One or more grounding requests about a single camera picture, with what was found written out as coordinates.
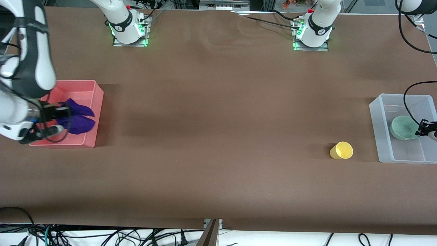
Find mint green bowl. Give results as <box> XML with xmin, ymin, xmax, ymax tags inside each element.
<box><xmin>390</xmin><ymin>115</ymin><xmax>421</xmax><ymax>141</ymax></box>

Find purple cloth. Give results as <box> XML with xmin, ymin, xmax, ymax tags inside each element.
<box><xmin>56</xmin><ymin>98</ymin><xmax>96</xmax><ymax>135</ymax></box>

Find yellow plastic cup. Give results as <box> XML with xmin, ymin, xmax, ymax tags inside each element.
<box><xmin>329</xmin><ymin>141</ymin><xmax>354</xmax><ymax>160</ymax></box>

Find pink plastic bin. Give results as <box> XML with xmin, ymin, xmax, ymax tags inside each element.
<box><xmin>29</xmin><ymin>80</ymin><xmax>104</xmax><ymax>148</ymax></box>

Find translucent clear plastic bin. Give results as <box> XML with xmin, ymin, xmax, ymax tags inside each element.
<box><xmin>369</xmin><ymin>93</ymin><xmax>437</xmax><ymax>165</ymax></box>

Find colourful background clutter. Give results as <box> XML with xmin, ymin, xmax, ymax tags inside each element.
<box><xmin>281</xmin><ymin>0</ymin><xmax>316</xmax><ymax>10</ymax></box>

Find wooden table leg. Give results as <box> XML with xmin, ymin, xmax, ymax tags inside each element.
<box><xmin>196</xmin><ymin>219</ymin><xmax>220</xmax><ymax>246</ymax></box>

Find grey electronics box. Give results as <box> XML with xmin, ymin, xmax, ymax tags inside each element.
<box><xmin>199</xmin><ymin>0</ymin><xmax>250</xmax><ymax>11</ymax></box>

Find black looped gripper cable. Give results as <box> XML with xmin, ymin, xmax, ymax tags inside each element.
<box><xmin>404</xmin><ymin>81</ymin><xmax>437</xmax><ymax>125</ymax></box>

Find black floor cable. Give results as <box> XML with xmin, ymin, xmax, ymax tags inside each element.
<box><xmin>0</xmin><ymin>206</ymin><xmax>39</xmax><ymax>246</ymax></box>
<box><xmin>324</xmin><ymin>233</ymin><xmax>394</xmax><ymax>246</ymax></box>

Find black hanging arm cable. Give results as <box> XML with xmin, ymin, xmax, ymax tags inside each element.
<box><xmin>395</xmin><ymin>0</ymin><xmax>437</xmax><ymax>55</ymax></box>

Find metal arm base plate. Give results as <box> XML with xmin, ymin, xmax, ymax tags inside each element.
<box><xmin>292</xmin><ymin>18</ymin><xmax>329</xmax><ymax>52</ymax></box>
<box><xmin>112</xmin><ymin>14</ymin><xmax>151</xmax><ymax>47</ymax></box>

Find tangled black floor cables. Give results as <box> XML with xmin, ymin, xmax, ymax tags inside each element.
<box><xmin>51</xmin><ymin>228</ymin><xmax>205</xmax><ymax>246</ymax></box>

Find black cable across table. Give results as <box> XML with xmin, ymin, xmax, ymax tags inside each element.
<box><xmin>236</xmin><ymin>10</ymin><xmax>301</xmax><ymax>30</ymax></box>

